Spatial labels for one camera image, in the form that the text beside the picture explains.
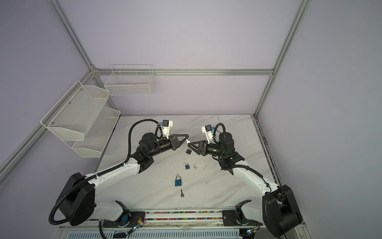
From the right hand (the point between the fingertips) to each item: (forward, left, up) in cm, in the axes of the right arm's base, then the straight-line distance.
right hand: (190, 145), depth 73 cm
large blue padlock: (-10, +8, -23) cm, 26 cm away
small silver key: (+1, -2, -26) cm, 26 cm away
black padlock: (+11, +3, -24) cm, 26 cm away
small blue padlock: (+1, +3, -25) cm, 25 cm away
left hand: (+3, +1, +4) cm, 5 cm away
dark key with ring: (-16, +5, -25) cm, 30 cm away
